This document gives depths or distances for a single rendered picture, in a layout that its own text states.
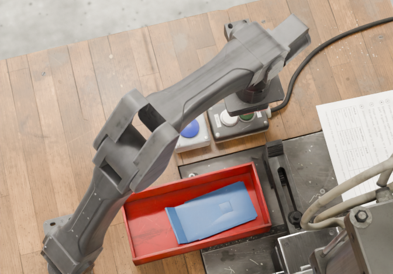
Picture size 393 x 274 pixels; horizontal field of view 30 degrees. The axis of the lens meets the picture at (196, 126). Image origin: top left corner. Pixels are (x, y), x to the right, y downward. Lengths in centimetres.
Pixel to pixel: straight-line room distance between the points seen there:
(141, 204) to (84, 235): 24
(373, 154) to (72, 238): 59
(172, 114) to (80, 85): 49
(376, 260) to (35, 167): 82
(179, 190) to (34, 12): 134
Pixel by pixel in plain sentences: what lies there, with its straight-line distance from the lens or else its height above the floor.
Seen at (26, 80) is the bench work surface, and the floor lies 90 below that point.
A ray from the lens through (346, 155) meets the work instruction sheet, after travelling 141.
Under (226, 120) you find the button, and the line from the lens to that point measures 136.
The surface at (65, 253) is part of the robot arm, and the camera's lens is 119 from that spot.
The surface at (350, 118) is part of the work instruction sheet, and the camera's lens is 143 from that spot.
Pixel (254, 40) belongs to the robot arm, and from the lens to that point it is 108.
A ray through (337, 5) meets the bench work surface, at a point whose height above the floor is 90.
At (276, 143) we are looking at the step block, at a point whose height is 99.
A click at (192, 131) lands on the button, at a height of 94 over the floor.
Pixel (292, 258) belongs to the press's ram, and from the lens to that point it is 121.
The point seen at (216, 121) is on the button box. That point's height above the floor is 93.
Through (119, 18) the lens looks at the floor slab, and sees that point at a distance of 251.
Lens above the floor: 222
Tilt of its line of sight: 71 degrees down
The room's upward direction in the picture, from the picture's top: 1 degrees counter-clockwise
